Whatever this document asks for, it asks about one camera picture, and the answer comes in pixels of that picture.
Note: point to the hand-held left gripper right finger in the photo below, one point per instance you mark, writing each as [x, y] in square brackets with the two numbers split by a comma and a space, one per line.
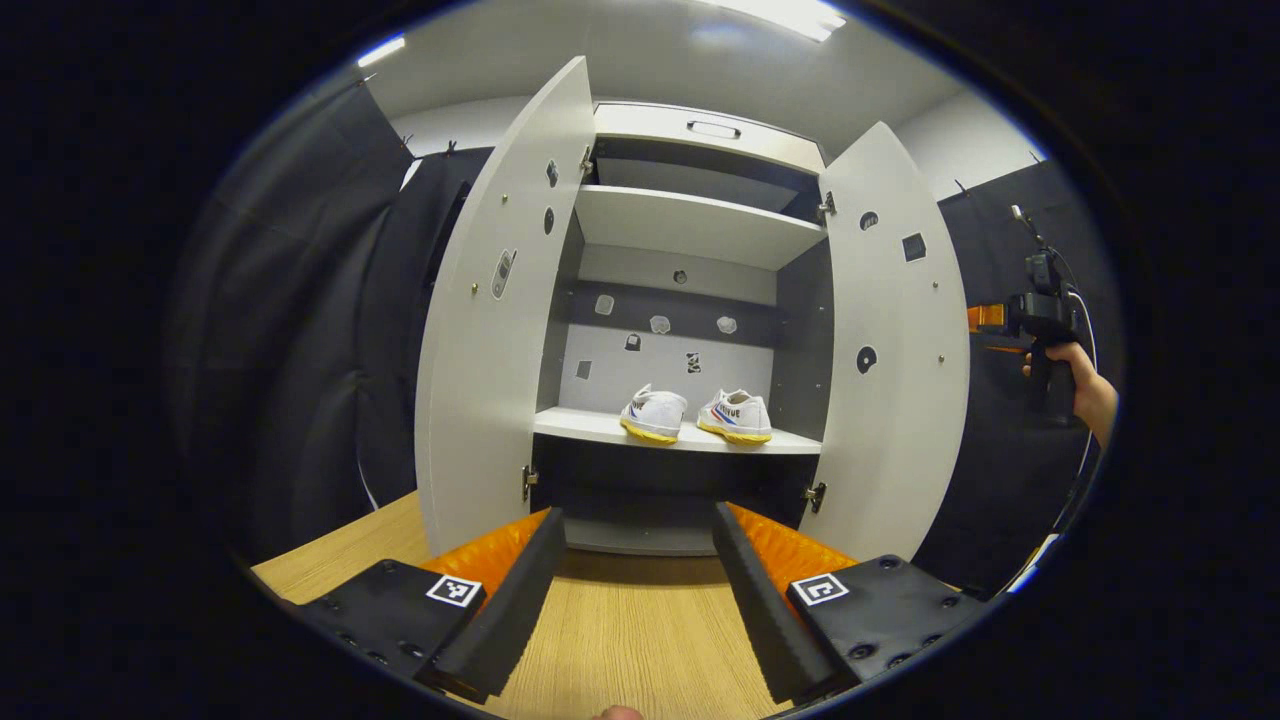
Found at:
[760, 610]

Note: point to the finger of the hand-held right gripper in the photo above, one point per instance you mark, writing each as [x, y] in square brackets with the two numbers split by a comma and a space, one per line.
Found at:
[985, 318]

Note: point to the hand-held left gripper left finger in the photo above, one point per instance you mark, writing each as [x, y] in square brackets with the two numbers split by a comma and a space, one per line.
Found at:
[520, 610]

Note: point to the small ceiling strip light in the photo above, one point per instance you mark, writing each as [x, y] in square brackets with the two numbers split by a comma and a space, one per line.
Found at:
[381, 50]

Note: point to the white cabinet door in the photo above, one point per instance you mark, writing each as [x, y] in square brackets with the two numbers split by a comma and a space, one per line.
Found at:
[480, 420]
[900, 450]

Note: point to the black backdrop cloth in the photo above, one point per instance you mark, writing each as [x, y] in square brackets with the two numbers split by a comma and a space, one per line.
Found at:
[300, 300]

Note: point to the white cabinet drawer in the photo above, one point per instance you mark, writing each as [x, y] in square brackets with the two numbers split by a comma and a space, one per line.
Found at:
[640, 122]

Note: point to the white canvas shoe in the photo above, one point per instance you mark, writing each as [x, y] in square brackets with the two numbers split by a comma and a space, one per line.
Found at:
[655, 410]
[738, 412]

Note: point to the large ceiling light panel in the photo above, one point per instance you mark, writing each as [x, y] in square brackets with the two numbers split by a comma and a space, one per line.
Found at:
[780, 15]

